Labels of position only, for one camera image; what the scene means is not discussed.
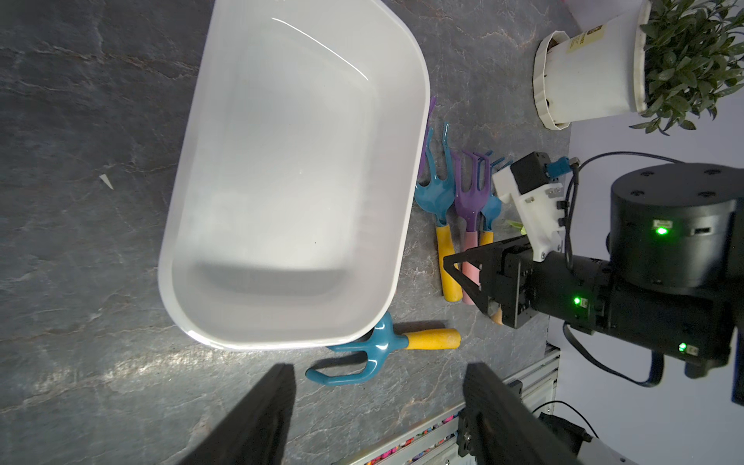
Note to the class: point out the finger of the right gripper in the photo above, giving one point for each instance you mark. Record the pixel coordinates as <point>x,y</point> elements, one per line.
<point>480,273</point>

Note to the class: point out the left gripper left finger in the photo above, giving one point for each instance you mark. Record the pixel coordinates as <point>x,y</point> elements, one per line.
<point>256,431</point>

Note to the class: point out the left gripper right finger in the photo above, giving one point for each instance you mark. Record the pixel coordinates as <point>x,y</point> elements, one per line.
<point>499,429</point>

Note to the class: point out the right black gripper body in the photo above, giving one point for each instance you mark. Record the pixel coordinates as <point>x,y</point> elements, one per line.
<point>521,283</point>

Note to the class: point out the teal rake yellow handle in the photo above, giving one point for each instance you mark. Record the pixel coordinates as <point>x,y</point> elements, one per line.
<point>493,207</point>
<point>437,197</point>

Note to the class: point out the purple rake pink handle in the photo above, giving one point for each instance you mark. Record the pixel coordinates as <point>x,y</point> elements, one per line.
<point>422,165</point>
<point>469,203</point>

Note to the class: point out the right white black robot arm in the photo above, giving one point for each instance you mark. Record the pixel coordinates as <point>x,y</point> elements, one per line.
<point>673,283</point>

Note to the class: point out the white storage box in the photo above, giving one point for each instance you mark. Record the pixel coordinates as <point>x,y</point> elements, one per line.
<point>296,176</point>

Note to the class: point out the large potted plant white pot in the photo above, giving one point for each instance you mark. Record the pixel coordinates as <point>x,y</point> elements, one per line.
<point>670,62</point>

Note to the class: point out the aluminium frame rails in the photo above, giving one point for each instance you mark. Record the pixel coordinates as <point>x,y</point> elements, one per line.
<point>436,440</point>

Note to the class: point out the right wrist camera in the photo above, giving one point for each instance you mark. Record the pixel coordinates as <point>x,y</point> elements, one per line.
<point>532,185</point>

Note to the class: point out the teal fork yellow handle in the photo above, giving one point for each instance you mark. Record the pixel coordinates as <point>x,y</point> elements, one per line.
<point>382,342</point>

